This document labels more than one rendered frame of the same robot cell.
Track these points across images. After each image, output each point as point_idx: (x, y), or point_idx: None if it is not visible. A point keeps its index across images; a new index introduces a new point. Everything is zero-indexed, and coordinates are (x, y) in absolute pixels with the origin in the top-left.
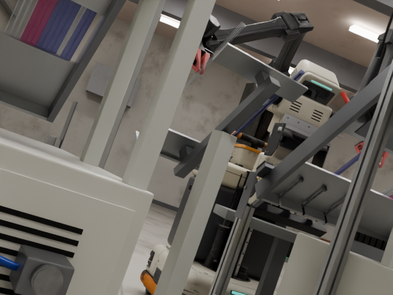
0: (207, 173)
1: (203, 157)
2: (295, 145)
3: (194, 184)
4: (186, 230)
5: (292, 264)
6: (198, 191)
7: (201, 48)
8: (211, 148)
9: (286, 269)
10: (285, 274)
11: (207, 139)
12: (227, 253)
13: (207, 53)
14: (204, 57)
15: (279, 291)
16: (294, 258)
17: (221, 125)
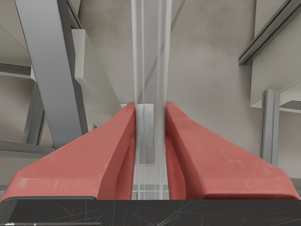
0: (104, 71)
1: (98, 93)
2: None
3: (108, 105)
4: (117, 99)
5: (7, 15)
6: (109, 89)
7: (191, 222)
8: (95, 68)
9: (10, 27)
10: (14, 29)
11: (80, 103)
12: (8, 145)
13: (70, 180)
14: (117, 149)
15: (23, 39)
16: (3, 10)
17: (70, 47)
